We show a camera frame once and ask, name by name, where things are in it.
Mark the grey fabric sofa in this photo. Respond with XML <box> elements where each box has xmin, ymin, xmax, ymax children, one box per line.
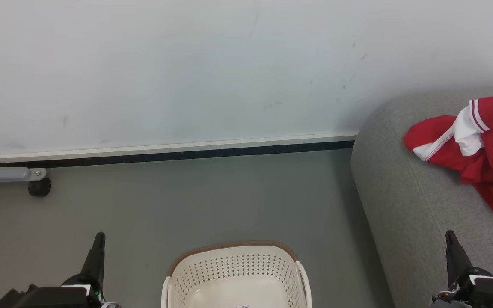
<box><xmin>350</xmin><ymin>88</ymin><xmax>493</xmax><ymax>308</ymax></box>

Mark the cream perforated laundry basket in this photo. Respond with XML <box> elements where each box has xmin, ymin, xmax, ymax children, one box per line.
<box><xmin>161</xmin><ymin>240</ymin><xmax>313</xmax><ymax>308</ymax></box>

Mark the grey metal stand leg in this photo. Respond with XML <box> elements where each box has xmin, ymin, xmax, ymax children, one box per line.
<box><xmin>0</xmin><ymin>157</ymin><xmax>47</xmax><ymax>185</ymax></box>

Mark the white and black baseboard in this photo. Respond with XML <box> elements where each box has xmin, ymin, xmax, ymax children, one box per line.
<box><xmin>0</xmin><ymin>133</ymin><xmax>358</xmax><ymax>168</ymax></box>

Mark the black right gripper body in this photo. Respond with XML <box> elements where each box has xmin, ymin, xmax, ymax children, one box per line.
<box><xmin>431</xmin><ymin>266</ymin><xmax>493</xmax><ymax>308</ymax></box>

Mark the red and white garment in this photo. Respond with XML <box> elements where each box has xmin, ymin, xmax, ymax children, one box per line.
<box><xmin>403</xmin><ymin>92</ymin><xmax>493</xmax><ymax>225</ymax></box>

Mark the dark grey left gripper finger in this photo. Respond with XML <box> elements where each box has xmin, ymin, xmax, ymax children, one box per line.
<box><xmin>80</xmin><ymin>232</ymin><xmax>107</xmax><ymax>285</ymax></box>

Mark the black caster wheel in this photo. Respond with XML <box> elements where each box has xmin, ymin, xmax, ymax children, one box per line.
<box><xmin>28</xmin><ymin>178</ymin><xmax>52</xmax><ymax>197</ymax></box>

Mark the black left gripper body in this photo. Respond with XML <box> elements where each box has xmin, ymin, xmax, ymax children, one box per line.
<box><xmin>0</xmin><ymin>274</ymin><xmax>121</xmax><ymax>308</ymax></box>

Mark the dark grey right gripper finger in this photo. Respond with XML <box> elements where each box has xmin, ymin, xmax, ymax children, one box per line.
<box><xmin>445</xmin><ymin>230</ymin><xmax>474</xmax><ymax>288</ymax></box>

